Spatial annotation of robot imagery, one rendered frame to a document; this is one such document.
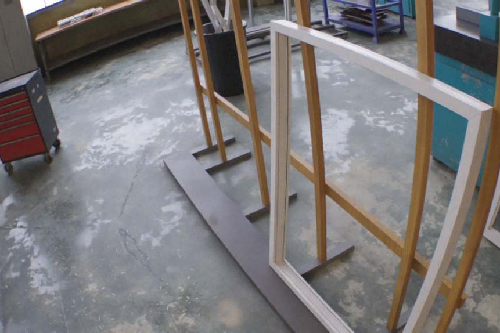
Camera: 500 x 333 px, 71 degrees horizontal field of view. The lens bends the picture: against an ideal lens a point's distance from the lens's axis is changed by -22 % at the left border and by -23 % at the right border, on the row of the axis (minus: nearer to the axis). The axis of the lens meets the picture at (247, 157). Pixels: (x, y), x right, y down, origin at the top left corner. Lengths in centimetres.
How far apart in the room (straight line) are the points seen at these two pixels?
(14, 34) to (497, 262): 777
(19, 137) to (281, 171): 310
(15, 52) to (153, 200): 524
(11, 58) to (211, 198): 568
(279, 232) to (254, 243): 39
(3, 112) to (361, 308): 378
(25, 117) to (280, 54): 307
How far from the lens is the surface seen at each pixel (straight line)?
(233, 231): 290
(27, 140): 456
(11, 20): 792
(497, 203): 280
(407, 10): 787
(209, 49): 460
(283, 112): 207
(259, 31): 648
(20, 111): 443
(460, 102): 119
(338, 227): 291
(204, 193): 328
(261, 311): 246
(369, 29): 640
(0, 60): 805
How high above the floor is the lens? 197
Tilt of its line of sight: 32 degrees down
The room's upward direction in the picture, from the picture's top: 10 degrees counter-clockwise
